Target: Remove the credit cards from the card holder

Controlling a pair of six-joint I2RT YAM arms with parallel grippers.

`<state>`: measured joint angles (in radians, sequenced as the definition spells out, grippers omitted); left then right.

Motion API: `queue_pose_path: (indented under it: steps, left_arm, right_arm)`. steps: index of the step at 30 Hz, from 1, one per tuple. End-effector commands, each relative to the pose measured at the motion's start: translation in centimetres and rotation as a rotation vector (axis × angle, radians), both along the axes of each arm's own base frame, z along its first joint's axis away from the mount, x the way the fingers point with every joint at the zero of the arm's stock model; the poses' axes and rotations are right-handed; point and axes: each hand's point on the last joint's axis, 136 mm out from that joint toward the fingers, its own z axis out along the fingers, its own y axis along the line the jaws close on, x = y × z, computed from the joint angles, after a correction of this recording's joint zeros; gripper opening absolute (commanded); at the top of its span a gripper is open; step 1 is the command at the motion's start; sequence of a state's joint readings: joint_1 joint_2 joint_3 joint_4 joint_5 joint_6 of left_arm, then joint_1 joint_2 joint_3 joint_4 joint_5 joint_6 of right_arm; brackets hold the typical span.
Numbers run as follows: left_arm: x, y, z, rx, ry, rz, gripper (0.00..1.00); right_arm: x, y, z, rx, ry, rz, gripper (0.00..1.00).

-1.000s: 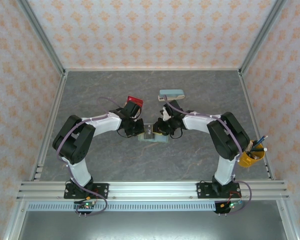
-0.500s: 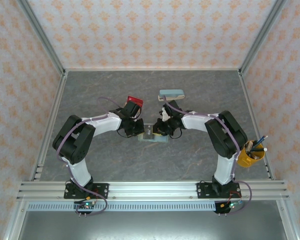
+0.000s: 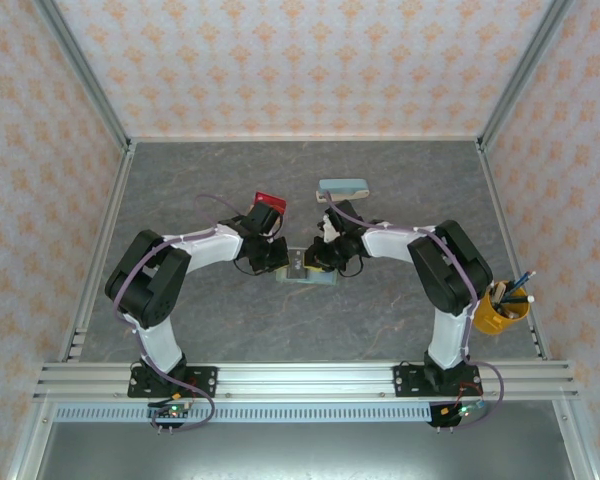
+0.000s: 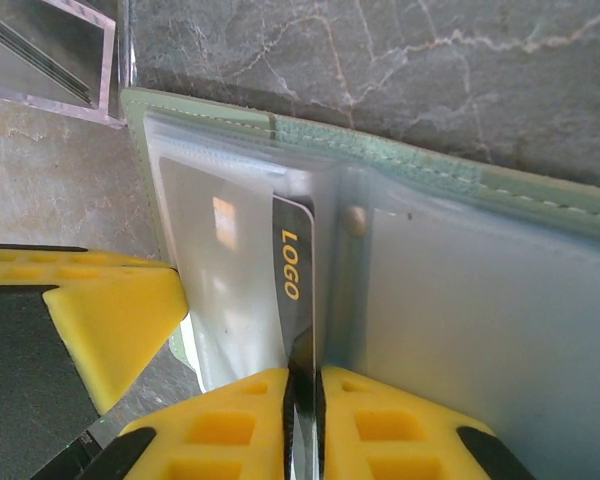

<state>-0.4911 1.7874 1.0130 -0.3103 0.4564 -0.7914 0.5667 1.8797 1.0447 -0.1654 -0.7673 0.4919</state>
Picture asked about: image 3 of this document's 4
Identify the black printed card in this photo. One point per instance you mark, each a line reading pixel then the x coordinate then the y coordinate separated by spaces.
pixel 296 264

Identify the green card holder wallet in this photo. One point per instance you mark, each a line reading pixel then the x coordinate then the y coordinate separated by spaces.
pixel 282 276

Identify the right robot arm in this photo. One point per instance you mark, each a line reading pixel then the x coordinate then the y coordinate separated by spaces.
pixel 450 270

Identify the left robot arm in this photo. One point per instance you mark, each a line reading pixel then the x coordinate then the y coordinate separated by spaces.
pixel 145 290

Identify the tan card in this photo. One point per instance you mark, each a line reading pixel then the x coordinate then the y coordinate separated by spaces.
pixel 252 206

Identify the teal and cream stapler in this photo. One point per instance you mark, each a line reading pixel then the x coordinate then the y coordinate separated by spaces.
pixel 340 186

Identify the wooden stick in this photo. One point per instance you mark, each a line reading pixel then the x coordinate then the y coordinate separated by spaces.
pixel 500 291

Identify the yellow pencil cup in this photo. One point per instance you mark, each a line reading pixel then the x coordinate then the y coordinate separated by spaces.
pixel 495 322

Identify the blue pencil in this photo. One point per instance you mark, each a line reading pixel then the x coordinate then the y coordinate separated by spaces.
pixel 525 280

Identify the dark pen white cap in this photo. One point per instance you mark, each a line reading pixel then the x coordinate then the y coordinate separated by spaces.
pixel 530 299

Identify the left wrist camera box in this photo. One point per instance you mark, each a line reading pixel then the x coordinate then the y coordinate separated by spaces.
pixel 269 232

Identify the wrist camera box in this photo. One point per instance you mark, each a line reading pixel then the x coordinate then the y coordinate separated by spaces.
pixel 330 229
pixel 269 232

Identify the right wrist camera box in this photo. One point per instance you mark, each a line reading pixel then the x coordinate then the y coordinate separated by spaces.
pixel 330 229

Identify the aluminium table end rail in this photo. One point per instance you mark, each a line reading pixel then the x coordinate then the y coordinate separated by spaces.
pixel 305 138

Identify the wide aluminium mounting rail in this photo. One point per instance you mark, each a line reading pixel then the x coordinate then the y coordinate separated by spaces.
pixel 305 380

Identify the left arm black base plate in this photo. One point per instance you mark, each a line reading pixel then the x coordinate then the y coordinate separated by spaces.
pixel 205 380

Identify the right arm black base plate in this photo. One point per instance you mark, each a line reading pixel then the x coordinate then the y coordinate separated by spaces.
pixel 405 385

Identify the aluminium table side rail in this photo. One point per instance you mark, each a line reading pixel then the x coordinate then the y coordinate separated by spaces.
pixel 118 190
pixel 496 200

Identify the aluminium frame post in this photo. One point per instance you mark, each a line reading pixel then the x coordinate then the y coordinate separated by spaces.
pixel 87 75
pixel 522 75

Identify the short aluminium frame leg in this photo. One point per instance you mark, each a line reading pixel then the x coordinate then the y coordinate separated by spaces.
pixel 575 445
pixel 30 445

